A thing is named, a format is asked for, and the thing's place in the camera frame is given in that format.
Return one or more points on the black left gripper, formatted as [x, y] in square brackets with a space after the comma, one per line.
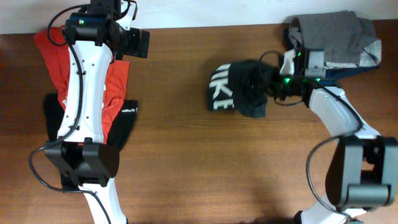
[134, 48]

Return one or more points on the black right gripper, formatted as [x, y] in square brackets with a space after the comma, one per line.
[270, 84]

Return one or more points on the dark green t-shirt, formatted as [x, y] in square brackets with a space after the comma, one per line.
[240, 86]

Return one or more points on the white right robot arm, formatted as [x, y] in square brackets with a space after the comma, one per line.
[362, 175]

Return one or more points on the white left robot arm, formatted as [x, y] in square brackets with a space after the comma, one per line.
[90, 120]

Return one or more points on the navy blue folded garment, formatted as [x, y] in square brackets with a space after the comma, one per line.
[332, 73]

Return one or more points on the grey folded garment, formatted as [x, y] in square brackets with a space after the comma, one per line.
[348, 41]

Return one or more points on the red soccer t-shirt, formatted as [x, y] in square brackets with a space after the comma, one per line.
[57, 61]

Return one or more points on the black garment with white logo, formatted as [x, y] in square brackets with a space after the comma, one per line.
[87, 162]

